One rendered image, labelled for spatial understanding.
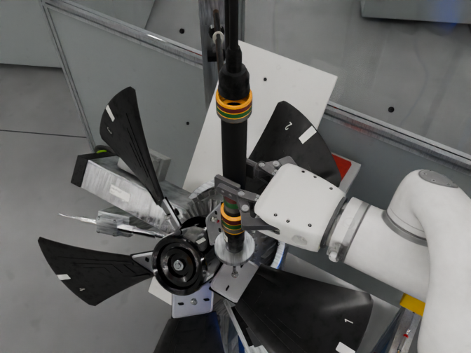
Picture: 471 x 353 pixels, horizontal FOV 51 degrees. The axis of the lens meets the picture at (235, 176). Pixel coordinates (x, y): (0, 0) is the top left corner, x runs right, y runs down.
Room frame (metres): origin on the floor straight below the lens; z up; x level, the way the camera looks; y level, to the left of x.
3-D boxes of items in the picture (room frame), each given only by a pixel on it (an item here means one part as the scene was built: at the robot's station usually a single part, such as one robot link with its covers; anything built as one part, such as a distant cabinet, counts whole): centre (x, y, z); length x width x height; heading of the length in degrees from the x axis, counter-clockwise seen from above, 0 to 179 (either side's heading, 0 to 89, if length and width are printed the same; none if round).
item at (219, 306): (0.44, 0.03, 0.91); 0.12 x 0.08 x 0.12; 149
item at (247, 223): (0.36, -0.04, 1.50); 0.08 x 0.06 x 0.01; 119
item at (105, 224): (0.61, 0.29, 1.08); 0.07 x 0.04 x 0.06; 70
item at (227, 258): (0.44, 0.00, 1.35); 0.09 x 0.07 x 0.10; 4
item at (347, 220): (0.34, -0.14, 1.50); 0.09 x 0.03 x 0.08; 150
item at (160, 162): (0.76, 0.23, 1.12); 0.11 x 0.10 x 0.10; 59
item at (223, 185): (0.39, 0.01, 1.50); 0.07 x 0.03 x 0.03; 60
